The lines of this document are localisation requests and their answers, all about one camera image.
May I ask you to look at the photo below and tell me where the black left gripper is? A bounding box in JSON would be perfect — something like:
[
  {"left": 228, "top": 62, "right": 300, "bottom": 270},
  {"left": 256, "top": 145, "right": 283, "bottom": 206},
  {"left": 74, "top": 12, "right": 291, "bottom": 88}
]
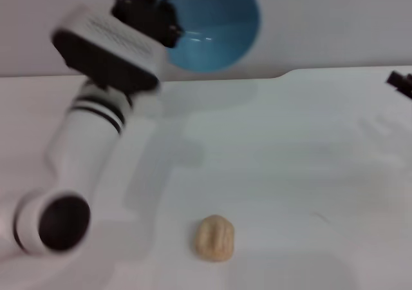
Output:
[{"left": 111, "top": 0, "right": 184, "bottom": 49}]

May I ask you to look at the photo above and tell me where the blue bowl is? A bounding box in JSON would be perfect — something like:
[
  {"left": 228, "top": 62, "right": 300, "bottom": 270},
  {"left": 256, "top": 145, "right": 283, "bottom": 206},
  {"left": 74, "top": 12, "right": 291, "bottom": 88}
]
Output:
[{"left": 160, "top": 0, "right": 261, "bottom": 73}]

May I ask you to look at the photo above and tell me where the beige egg yolk pastry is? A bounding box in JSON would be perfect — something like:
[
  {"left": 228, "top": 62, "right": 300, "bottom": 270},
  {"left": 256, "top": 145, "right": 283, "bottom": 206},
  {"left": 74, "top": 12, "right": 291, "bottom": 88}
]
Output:
[{"left": 192, "top": 215, "right": 235, "bottom": 262}]

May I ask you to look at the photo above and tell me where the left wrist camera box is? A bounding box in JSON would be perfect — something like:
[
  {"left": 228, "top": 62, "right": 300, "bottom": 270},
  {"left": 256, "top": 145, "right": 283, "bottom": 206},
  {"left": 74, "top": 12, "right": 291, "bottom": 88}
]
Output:
[{"left": 51, "top": 6, "right": 168, "bottom": 94}]

